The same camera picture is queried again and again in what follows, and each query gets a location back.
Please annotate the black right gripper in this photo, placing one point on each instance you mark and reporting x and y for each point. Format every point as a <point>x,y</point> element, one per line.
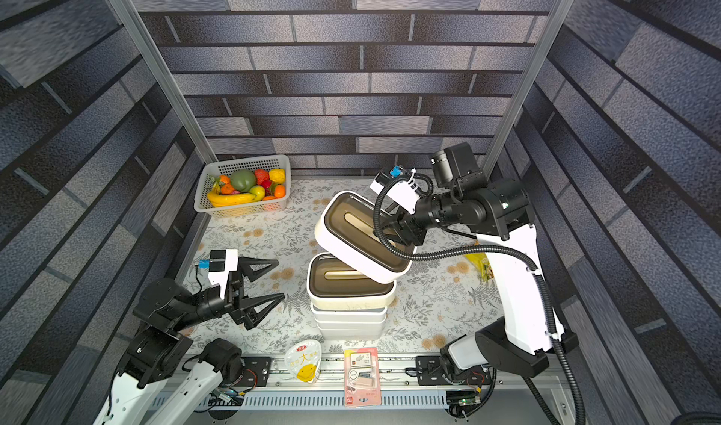
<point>406,225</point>

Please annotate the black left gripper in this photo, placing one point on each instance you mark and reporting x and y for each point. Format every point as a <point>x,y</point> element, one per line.
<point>241,308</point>

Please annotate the dark lid cream tissue box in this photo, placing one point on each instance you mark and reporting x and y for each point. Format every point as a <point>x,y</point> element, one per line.
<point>333,285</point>
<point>345,229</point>

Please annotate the grey lid tissue box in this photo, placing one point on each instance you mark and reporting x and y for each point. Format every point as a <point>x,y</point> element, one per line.
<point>349,328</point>
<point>349,336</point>
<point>373,316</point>

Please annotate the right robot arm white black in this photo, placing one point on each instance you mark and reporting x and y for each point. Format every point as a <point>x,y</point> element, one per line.
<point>500,217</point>

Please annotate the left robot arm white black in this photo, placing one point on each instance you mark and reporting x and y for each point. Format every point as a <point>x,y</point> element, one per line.
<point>151,359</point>

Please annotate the green snack bag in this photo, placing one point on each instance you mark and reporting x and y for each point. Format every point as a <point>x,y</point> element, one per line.
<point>482,264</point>

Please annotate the white yellow snack pouch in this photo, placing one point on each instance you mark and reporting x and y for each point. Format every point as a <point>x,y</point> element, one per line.
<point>303,360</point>

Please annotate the yellow toy banana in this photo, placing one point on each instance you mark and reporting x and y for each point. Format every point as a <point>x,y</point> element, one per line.
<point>218,200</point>

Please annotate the white plastic basket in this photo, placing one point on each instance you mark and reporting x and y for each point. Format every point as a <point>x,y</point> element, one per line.
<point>213,171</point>

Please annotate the green toy apple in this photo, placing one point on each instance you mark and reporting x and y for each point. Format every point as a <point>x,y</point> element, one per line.
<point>258,192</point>

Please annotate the orange toy fruit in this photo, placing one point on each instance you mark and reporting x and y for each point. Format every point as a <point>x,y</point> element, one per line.
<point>279,191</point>

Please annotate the small orange toy carrot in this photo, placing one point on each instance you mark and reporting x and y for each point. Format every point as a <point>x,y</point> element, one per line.
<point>224,186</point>

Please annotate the red toy fruit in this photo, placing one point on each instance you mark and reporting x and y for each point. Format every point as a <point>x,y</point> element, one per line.
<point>261,176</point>

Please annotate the yellow toy pepper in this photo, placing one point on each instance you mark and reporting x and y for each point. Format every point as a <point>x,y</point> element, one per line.
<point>277,176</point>

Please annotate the pink stapler blister pack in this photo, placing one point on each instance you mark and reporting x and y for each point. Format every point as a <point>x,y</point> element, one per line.
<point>362,380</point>

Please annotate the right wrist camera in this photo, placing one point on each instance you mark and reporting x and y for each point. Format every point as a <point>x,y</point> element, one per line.
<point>412,186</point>

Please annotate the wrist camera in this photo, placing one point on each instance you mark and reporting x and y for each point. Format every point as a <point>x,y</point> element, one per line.
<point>412,186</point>
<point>222,268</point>

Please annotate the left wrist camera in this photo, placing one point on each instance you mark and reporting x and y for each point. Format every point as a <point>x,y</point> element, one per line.
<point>222,268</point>

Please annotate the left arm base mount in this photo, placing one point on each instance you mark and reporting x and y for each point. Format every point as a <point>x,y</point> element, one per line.
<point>256,371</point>

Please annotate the aluminium front rail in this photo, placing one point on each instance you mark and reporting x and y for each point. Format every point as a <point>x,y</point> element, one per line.
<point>392,376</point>

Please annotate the white slotted cable duct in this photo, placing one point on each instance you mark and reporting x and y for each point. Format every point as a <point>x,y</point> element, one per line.
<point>328,400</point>

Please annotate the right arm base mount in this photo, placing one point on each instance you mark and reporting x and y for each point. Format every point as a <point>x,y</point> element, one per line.
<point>438,371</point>

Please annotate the right aluminium frame post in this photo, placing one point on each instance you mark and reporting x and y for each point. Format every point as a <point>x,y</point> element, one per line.
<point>556,17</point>

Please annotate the aluminium frame post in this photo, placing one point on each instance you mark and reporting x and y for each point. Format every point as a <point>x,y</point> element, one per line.
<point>144,42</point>
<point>556,17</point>

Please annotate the left aluminium frame post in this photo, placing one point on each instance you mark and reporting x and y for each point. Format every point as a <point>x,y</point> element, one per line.
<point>144,42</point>

